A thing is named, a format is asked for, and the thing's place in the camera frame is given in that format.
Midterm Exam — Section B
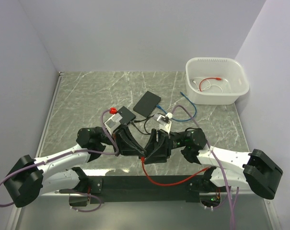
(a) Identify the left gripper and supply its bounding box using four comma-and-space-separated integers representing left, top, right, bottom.
96, 123, 146, 157

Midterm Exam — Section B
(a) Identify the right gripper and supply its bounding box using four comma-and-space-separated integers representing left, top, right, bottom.
144, 128, 187, 165

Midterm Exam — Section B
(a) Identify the red ethernet cable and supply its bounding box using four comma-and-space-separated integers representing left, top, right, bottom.
140, 157, 211, 186

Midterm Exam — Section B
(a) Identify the black ethernet cable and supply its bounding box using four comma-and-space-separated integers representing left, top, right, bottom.
129, 114, 160, 135

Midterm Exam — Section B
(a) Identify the black box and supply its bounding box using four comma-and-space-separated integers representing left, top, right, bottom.
118, 106, 136, 125

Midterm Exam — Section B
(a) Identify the black network switch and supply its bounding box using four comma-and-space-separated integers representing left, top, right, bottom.
133, 91, 161, 118

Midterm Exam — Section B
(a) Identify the blue ethernet cable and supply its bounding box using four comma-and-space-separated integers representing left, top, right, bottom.
156, 91, 198, 122

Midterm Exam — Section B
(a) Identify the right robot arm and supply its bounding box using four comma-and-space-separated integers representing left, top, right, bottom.
141, 128, 283, 200

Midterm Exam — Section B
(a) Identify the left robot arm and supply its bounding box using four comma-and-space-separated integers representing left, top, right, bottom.
3, 125, 147, 207

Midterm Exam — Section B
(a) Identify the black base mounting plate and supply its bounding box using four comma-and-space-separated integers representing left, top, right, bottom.
58, 175, 229, 204

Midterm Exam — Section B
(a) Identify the white plastic basin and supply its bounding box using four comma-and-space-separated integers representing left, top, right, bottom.
186, 57, 250, 105

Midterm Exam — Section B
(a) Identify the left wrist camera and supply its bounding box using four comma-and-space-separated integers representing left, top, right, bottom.
104, 107, 122, 134

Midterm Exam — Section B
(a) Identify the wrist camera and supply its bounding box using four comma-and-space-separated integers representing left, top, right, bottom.
104, 107, 122, 134
153, 113, 173, 134

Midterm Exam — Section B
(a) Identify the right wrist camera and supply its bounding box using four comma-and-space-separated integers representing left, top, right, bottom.
153, 113, 173, 134

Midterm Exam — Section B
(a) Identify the white cable in basin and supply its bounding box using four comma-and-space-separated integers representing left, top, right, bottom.
192, 78, 232, 94

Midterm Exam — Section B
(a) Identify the red cable in basin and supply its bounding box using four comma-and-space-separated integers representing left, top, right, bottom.
198, 77, 221, 92

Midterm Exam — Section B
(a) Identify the aluminium frame rail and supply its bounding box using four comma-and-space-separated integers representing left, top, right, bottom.
5, 174, 279, 230

